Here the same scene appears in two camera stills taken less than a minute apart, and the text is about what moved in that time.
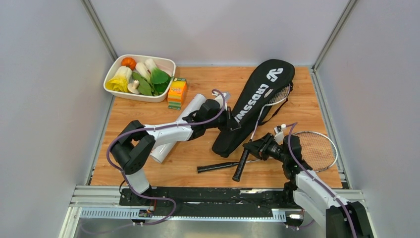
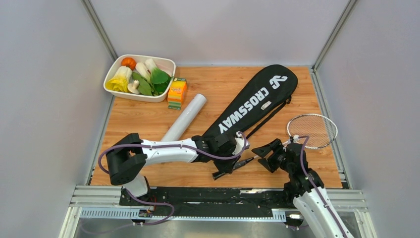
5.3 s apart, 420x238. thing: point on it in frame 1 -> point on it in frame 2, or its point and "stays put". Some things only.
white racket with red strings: x=318 y=150 -> x=312 y=131
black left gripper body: x=223 y=122 -> x=224 y=165
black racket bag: x=262 y=98 stays put
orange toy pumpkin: x=129 y=62 stays put
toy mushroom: x=132 y=87 stays put
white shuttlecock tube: x=160 y=152 stays put
